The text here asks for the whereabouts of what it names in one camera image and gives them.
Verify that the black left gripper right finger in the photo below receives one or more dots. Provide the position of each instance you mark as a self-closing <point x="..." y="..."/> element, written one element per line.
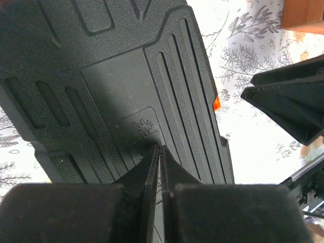
<point x="197" y="212"/>

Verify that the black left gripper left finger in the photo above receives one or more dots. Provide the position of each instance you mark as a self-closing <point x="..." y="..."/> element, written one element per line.
<point x="119" y="212"/>

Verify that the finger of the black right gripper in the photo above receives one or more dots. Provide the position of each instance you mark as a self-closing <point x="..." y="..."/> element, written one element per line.
<point x="310" y="67"/>

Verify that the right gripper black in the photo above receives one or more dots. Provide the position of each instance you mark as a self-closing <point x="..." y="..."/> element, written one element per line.
<point x="298" y="109"/>

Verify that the black plastic tool case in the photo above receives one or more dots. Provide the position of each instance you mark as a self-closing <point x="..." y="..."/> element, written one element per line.
<point x="93" y="85"/>

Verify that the wooden compartment tray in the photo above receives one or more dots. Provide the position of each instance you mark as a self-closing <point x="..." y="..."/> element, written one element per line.
<point x="303" y="15"/>

